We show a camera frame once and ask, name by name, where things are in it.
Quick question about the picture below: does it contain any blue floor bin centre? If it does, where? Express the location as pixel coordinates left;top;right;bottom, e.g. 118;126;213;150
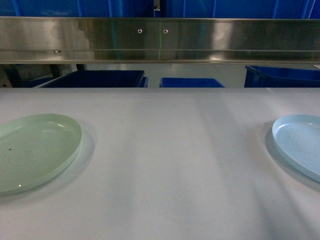
159;77;225;88

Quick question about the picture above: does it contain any dark blue floor bin left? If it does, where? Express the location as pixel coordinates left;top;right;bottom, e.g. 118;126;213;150
41;70;145;88

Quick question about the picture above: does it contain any blue floor bin right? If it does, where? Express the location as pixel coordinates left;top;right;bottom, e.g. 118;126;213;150
244;66;320;88

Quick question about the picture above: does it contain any light green plate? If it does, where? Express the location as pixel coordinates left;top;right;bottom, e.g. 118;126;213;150
0;113;83;196

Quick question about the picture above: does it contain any light blue plate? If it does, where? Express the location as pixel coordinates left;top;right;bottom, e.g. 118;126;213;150
271;114;320;182

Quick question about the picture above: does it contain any large blue upper bin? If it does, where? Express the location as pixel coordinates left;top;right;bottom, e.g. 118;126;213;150
0;0;320;20

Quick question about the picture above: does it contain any stainless steel shelf rail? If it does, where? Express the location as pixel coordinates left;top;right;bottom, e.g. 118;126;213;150
0;16;320;64

